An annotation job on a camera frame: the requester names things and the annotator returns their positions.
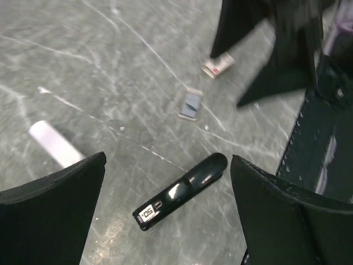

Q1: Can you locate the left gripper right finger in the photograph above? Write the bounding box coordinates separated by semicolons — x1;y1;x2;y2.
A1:
230;155;352;264

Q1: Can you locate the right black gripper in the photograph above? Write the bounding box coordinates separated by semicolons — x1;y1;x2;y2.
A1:
237;1;352;109

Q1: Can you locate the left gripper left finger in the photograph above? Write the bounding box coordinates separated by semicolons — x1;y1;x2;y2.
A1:
1;152;106;264

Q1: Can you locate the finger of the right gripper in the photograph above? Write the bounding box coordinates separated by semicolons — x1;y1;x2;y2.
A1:
210;0;273;59

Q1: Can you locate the black stapler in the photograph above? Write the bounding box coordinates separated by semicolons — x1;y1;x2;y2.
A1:
132;152;228;231

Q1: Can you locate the staple tray with staples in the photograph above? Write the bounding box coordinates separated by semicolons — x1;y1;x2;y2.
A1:
178;87;203;121

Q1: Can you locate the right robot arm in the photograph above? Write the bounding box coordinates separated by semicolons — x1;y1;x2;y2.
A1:
210;1;352;202

